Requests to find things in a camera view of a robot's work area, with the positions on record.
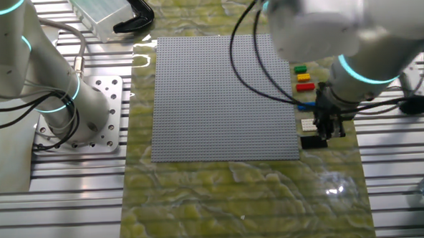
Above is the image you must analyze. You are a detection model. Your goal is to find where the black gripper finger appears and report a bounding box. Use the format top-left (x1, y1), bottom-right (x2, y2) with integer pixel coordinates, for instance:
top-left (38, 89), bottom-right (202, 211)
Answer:
top-left (314, 123), bottom-right (335, 141)
top-left (332, 120), bottom-right (346, 138)

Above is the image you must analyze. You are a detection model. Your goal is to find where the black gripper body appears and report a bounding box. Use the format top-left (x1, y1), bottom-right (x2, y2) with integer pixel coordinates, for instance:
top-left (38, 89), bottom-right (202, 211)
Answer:
top-left (310, 80), bottom-right (347, 128)

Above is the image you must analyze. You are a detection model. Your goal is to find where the black Lego plate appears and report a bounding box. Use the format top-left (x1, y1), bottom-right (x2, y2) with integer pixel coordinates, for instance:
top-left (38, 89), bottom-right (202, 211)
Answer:
top-left (299, 135), bottom-right (329, 151)

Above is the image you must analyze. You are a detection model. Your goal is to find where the white Lego plate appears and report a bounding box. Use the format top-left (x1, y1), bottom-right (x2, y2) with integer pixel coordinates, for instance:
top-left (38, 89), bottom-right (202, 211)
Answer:
top-left (300, 118), bottom-right (319, 133)

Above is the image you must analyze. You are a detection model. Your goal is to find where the long blue Lego brick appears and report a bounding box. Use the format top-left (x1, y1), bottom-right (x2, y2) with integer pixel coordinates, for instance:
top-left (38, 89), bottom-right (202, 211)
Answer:
top-left (297, 101), bottom-right (317, 112)

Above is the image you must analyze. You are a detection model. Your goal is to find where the long red Lego brick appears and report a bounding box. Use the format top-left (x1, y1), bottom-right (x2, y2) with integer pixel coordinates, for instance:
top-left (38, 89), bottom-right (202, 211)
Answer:
top-left (295, 82), bottom-right (316, 93)

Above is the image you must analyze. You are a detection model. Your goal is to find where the grey Lego baseplate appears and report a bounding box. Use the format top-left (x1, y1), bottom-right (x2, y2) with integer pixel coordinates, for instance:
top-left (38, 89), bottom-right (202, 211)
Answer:
top-left (145, 32), bottom-right (301, 167)

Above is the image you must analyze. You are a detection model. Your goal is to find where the green marble pattern mat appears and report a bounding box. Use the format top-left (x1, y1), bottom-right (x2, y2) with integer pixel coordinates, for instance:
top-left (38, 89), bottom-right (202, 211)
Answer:
top-left (108, 0), bottom-right (377, 238)

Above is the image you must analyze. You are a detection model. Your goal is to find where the black C-clamp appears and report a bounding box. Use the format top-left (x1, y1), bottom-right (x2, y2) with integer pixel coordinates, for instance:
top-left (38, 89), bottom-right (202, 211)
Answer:
top-left (112, 0), bottom-right (156, 34)

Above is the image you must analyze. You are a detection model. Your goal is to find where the translucent plastic container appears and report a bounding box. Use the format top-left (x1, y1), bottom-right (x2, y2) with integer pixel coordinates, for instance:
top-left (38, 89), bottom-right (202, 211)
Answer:
top-left (67, 0), bottom-right (137, 46)

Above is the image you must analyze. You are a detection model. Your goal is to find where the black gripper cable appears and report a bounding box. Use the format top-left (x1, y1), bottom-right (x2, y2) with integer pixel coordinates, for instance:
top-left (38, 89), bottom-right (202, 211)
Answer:
top-left (251, 0), bottom-right (322, 113)
top-left (227, 0), bottom-right (322, 114)

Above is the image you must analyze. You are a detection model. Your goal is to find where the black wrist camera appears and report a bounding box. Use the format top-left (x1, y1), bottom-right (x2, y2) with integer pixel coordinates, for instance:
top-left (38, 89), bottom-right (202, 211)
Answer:
top-left (399, 95), bottom-right (424, 117)

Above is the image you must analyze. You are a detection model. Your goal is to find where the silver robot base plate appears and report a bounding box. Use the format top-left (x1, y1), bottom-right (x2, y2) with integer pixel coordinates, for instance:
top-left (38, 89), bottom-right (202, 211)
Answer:
top-left (29, 74), bottom-right (127, 157)

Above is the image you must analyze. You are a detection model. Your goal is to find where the grey base cable with connector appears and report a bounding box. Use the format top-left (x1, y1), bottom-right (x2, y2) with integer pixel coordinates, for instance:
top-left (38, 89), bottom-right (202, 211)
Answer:
top-left (39, 16), bottom-right (89, 81)

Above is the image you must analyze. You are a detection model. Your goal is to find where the black base cable bundle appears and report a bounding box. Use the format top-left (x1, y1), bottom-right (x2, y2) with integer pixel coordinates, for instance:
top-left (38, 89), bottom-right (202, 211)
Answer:
top-left (0, 87), bottom-right (82, 155)

